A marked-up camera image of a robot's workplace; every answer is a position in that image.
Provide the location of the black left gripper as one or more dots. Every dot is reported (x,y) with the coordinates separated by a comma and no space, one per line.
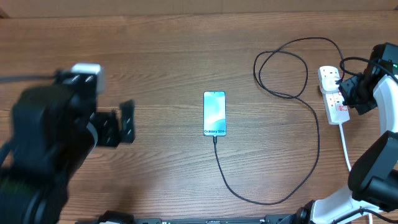
(114,134)

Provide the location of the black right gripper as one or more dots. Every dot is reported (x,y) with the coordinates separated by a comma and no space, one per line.
(344,88)

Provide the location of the Samsung Galaxy smartphone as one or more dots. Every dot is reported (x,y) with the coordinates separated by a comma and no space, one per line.
(214,113)

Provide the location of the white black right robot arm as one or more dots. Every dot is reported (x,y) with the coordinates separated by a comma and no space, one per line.
(371,187)

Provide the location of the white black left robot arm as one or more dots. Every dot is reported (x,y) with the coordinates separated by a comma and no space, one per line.
(54,128)

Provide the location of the white charger adapter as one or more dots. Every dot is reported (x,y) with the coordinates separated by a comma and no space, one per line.
(328,85)

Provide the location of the white power strip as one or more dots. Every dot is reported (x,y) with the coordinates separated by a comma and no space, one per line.
(336,112)

